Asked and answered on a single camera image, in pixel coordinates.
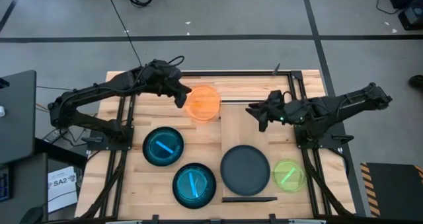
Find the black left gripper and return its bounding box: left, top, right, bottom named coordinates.
left=144, top=58, right=193, bottom=96

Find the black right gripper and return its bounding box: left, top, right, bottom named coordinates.
left=245, top=90, right=300, bottom=124

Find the orange transparent plate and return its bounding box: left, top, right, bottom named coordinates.
left=184, top=85, right=222, bottom=123

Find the black plate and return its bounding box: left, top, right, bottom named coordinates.
left=142, top=126, right=185, bottom=167

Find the blue transparent plate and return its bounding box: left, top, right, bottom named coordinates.
left=146, top=130, right=181, bottom=164
left=176, top=167, right=212, bottom=205

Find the green transparent plate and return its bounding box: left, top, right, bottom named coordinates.
left=272, top=159, right=308, bottom=194

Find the teal bowl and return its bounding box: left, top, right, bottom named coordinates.
left=172, top=162, right=217, bottom=209

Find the dark grey plate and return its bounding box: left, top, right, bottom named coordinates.
left=219, top=144, right=272, bottom=197

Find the black power adapter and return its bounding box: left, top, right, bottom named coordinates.
left=42, top=127, right=69, bottom=145

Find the black mat with hazard stripes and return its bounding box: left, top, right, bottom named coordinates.
left=359, top=161, right=423, bottom=221

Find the person's shoe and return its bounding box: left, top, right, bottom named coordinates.
left=408, top=74, right=423, bottom=90

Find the white printed paper sheet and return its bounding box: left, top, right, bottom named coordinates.
left=47, top=166, right=79, bottom=214

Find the black equipment case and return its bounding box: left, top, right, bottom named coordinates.
left=387, top=0, right=423, bottom=32

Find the dark grey side table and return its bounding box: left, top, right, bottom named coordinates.
left=0, top=153, right=50, bottom=224

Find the black computer mouse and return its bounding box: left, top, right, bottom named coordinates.
left=19, top=206, right=44, bottom=224

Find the blue-lit device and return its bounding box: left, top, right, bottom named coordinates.
left=0, top=165, right=13, bottom=202

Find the black aluminium rig frame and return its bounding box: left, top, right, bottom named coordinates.
left=79, top=70, right=356, bottom=224

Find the long black cable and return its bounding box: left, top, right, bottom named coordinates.
left=104, top=0, right=143, bottom=68

